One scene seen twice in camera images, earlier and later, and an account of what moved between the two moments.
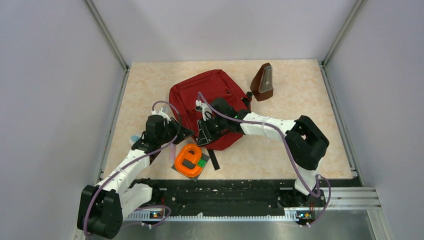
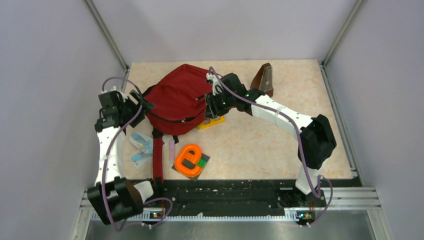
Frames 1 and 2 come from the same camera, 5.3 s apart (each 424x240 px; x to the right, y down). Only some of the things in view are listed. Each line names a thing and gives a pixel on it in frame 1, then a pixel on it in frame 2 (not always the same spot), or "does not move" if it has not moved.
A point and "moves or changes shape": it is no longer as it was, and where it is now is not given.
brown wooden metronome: x=262 y=87 does not move
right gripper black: x=203 y=138 to x=212 y=109
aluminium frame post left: x=111 y=41 does not move
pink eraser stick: x=172 y=153 does not move
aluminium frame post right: x=358 y=7 does not move
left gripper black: x=183 y=133 to x=146 y=106
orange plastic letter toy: x=183 y=153 does not move
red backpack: x=212 y=85 moves or changes shape
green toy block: x=201 y=162 does not move
